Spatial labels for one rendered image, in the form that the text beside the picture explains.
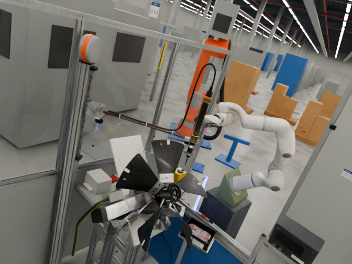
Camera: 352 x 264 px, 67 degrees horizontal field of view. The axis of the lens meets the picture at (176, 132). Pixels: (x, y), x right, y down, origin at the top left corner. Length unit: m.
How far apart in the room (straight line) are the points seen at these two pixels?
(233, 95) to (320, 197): 6.89
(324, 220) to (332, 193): 0.32
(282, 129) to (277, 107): 9.07
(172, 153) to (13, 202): 1.08
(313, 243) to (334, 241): 1.62
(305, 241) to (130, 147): 1.21
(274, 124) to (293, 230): 0.64
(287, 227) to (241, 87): 8.07
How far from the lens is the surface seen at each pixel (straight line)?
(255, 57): 12.12
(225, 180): 2.28
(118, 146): 1.79
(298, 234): 1.83
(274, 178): 2.12
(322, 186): 3.26
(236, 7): 5.47
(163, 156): 1.75
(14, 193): 2.03
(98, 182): 2.04
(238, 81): 9.65
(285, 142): 1.80
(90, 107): 1.67
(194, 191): 1.84
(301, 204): 3.38
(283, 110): 10.83
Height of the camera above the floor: 2.13
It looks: 21 degrees down
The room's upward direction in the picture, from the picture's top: 17 degrees clockwise
